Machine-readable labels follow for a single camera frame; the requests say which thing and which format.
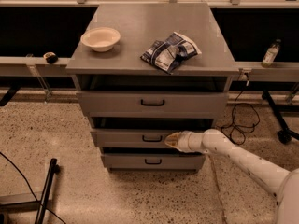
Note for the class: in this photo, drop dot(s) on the grey drawer cabinet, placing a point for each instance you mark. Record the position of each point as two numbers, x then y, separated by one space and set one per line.
139 29

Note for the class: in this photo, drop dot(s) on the small black yellow object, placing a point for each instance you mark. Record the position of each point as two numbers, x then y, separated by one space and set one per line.
50 57

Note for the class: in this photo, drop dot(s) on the black wheeled stand right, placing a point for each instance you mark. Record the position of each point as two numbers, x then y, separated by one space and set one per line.
285 135

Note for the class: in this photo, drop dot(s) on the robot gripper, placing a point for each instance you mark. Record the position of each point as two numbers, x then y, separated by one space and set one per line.
186 141

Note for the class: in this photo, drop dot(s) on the grey rail barrier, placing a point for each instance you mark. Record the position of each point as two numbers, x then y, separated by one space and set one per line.
277 72

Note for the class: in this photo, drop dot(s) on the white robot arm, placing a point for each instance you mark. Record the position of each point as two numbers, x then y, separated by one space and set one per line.
282 184

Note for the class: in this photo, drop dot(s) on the green clear bottle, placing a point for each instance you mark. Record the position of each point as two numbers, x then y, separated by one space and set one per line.
271 53

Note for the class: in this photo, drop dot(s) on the black stand left foreground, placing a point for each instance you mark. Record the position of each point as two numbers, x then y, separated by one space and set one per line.
40 202

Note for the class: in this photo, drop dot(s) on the blue white chip bag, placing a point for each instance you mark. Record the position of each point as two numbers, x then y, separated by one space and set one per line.
169 54

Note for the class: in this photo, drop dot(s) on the grey bottom drawer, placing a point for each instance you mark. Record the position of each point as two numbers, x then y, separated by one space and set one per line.
152 162

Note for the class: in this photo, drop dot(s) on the grey top drawer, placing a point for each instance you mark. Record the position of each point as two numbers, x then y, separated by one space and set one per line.
145 104

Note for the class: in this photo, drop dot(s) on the white bowl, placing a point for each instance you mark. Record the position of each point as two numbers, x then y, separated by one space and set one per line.
100 39

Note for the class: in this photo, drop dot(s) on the grey drawer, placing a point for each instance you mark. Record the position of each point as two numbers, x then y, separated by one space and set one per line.
130 138
152 162
145 104

